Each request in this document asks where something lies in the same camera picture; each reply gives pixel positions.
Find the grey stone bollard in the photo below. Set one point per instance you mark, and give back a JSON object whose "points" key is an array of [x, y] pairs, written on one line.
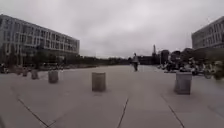
{"points": [[34, 74], [183, 83], [53, 76], [25, 72], [98, 81]]}

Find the person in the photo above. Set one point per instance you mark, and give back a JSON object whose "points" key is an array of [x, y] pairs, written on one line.
{"points": [[135, 61]]}

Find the distant tower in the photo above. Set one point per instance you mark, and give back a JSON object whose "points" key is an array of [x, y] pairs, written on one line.
{"points": [[154, 50]]}

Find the row of dark trees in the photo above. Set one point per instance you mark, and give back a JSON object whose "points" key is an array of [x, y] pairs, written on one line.
{"points": [[190, 55]]}

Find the row of parked bicycles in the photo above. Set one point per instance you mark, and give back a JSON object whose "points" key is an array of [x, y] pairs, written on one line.
{"points": [[191, 66]]}

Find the long grey office building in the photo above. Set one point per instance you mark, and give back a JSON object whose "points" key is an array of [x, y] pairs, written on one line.
{"points": [[30, 38]]}

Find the grey building with windows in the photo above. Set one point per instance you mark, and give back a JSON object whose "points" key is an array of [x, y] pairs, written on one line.
{"points": [[210, 35]]}

